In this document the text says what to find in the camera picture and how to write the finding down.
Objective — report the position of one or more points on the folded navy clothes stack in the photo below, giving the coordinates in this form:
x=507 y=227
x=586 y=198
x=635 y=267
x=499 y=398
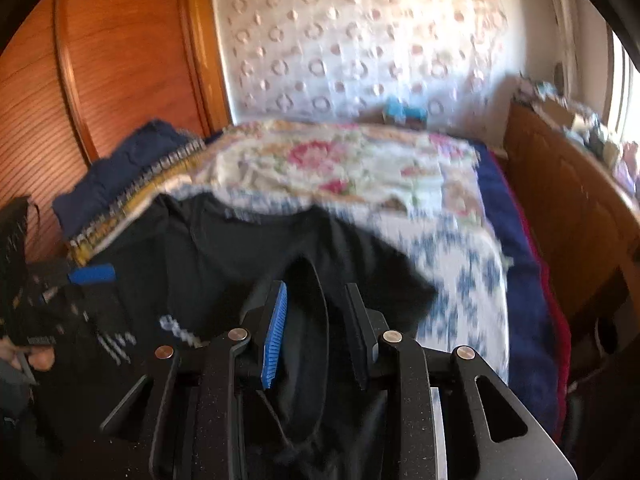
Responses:
x=144 y=154

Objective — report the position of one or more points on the yellow patterned folded cloth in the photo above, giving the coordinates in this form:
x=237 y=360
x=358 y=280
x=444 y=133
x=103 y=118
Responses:
x=170 y=170

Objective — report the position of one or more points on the wooden wardrobe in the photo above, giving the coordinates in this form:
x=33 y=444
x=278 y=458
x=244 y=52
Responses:
x=79 y=75

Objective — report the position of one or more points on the person left hand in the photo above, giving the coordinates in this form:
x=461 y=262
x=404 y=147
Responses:
x=39 y=358

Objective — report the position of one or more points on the clutter on sideboard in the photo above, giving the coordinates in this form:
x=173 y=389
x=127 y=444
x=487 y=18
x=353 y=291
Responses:
x=583 y=126

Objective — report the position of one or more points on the pink floral quilt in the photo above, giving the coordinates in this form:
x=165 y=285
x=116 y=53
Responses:
x=382 y=166

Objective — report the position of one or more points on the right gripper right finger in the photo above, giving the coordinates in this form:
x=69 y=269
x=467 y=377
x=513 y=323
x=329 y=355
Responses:
x=408 y=373

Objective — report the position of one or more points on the circle patterned curtain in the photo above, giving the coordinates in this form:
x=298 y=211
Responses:
x=345 y=60

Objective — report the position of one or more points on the navy blue blanket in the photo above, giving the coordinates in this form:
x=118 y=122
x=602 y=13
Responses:
x=533 y=373

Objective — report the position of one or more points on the black garment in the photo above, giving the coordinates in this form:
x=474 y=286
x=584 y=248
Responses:
x=188 y=270

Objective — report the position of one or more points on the blue white floral bedspread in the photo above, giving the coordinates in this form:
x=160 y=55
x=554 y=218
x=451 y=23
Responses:
x=463 y=263

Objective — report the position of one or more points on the teal box on headboard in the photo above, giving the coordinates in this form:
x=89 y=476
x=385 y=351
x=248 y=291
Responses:
x=399 y=113

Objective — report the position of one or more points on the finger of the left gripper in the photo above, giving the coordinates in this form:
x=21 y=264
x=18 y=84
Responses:
x=90 y=275

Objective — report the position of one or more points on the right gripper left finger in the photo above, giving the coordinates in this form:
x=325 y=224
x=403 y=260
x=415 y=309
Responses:
x=243 y=360

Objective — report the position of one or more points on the wooden sideboard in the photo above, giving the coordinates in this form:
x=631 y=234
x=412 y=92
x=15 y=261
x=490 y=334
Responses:
x=585 y=227

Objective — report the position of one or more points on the window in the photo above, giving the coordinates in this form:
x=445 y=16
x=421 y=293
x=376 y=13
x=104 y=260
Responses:
x=623 y=104

